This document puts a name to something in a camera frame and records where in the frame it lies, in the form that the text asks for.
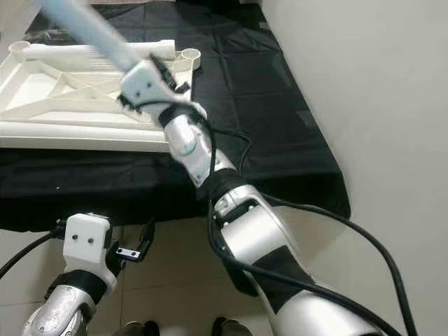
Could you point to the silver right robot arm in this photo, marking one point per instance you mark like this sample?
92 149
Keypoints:
259 238

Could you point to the white plastic children table top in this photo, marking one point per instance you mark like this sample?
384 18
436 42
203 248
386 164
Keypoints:
35 87

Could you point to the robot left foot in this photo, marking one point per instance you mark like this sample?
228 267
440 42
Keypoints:
138 329

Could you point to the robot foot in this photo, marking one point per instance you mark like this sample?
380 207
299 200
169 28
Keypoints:
138 329
232 327

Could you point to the black tablecloth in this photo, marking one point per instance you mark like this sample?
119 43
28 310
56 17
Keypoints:
252 140

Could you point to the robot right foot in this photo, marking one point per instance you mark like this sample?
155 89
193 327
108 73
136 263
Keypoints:
232 327

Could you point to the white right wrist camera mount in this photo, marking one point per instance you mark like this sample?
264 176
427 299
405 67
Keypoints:
143 84

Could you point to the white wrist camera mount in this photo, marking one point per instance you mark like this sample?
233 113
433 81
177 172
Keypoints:
143 84
87 241

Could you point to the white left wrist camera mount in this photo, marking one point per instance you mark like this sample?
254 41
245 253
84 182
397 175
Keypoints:
87 241

